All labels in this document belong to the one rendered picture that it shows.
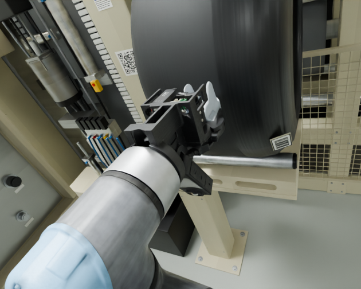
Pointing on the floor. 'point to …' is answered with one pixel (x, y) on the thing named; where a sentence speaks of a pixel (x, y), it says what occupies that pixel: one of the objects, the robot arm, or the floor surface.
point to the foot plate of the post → (201, 258)
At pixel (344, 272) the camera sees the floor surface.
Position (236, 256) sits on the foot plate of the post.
